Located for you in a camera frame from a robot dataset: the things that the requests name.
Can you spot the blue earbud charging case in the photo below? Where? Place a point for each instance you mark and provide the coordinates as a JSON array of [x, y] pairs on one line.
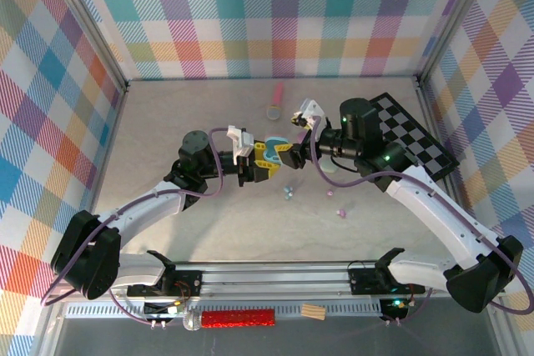
[[273, 145]]

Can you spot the blue earbud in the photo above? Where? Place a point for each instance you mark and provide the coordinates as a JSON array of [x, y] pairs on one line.
[[288, 188], [288, 195]]

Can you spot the mint green earbud charging case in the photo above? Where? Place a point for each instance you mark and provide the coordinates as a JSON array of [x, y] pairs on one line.
[[328, 167]]

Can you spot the purple earbud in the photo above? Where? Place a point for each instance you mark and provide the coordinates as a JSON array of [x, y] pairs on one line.
[[329, 192], [342, 213]]

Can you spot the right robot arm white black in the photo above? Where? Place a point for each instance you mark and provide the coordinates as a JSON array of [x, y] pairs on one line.
[[438, 214]]

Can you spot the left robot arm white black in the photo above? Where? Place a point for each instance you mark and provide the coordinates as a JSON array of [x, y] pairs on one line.
[[142, 206]]

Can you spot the pink toy microphone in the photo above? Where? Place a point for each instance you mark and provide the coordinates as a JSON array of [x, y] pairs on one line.
[[277, 95]]

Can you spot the black grey checkerboard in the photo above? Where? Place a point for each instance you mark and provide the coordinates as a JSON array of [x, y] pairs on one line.
[[417, 135]]

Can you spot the small cork block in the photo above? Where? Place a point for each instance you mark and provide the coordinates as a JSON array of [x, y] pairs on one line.
[[313, 311]]

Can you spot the red glitter microphone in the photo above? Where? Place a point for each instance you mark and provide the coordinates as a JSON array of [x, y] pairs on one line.
[[238, 317]]

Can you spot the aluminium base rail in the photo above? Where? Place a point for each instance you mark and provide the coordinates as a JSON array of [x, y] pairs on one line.
[[271, 279]]

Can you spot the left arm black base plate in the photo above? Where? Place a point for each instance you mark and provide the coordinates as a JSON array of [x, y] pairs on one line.
[[187, 283]]

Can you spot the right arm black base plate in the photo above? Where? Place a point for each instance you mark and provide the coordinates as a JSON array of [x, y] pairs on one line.
[[363, 281]]

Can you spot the aluminium frame post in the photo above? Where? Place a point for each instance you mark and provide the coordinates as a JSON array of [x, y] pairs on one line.
[[452, 18], [89, 26]]

